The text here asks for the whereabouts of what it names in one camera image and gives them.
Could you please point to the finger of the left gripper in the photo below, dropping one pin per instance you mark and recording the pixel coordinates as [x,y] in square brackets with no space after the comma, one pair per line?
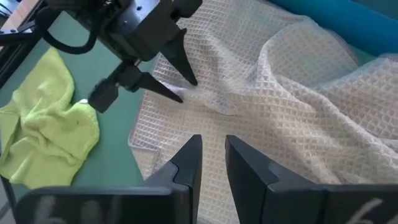
[182,59]
[130,81]

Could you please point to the lime green microfiber towel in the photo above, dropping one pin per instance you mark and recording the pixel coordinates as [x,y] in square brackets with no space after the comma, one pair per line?
[46,133]

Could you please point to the black aluminium rig frame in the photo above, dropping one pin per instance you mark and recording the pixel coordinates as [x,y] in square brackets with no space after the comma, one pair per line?
[12,56]

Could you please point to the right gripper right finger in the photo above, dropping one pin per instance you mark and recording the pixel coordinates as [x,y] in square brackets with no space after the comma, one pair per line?
[267,199]

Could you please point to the blue plastic bin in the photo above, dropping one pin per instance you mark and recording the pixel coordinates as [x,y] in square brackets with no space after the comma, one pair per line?
[342,21]

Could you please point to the grey waffle weave towel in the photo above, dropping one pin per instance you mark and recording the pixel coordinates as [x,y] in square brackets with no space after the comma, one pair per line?
[264,109]

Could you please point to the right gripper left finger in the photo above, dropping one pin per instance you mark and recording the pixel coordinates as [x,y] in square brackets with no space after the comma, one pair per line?
[174,199]

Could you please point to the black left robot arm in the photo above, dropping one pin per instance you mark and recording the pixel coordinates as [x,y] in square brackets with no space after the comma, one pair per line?
[74,4]

